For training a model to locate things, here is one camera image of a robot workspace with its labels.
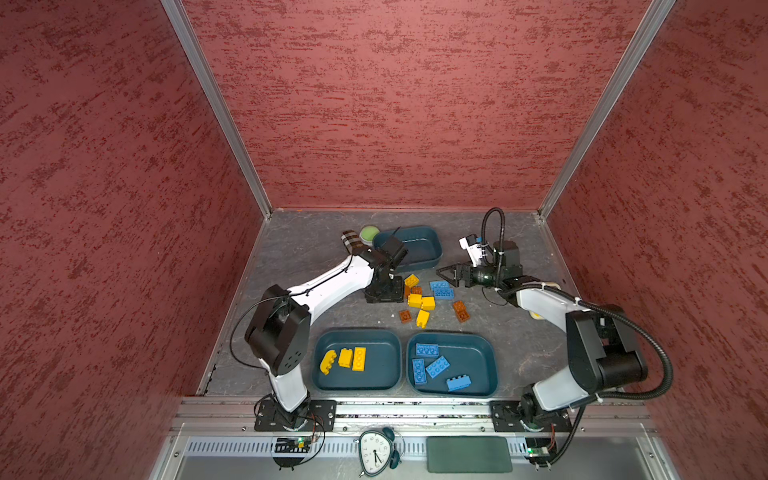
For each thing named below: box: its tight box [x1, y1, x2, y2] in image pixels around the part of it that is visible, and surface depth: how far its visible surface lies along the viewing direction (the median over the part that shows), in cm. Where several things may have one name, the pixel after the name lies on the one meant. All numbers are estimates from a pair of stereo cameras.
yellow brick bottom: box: [416, 309, 430, 329], surface depth 91 cm
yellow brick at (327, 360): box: [319, 350, 337, 375], surface depth 82 cm
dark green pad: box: [426, 436, 513, 473], surface depth 70 cm
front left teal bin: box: [310, 328, 402, 392], surface depth 83 cm
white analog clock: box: [353, 427, 402, 478], surface depth 68 cm
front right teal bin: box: [406, 332, 499, 398], surface depth 84 cm
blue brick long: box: [412, 358, 427, 385], surface depth 83 cm
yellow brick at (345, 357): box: [338, 348, 353, 368], surface depth 83 cm
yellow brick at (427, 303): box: [420, 296, 435, 311], surface depth 94 cm
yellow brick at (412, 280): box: [404, 274, 420, 287], surface depth 102 cm
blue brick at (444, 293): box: [434, 288, 455, 300], surface depth 98 cm
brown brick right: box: [452, 300, 470, 323], surface depth 94 cm
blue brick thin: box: [416, 343, 439, 356], surface depth 86 cm
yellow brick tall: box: [352, 347, 367, 372], surface depth 85 cm
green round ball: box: [361, 226, 380, 241], surface depth 114 cm
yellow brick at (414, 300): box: [407, 293, 422, 308], surface depth 96 cm
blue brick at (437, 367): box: [425, 355, 450, 379], surface depth 82 cm
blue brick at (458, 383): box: [446, 374, 472, 392], surface depth 79 cm
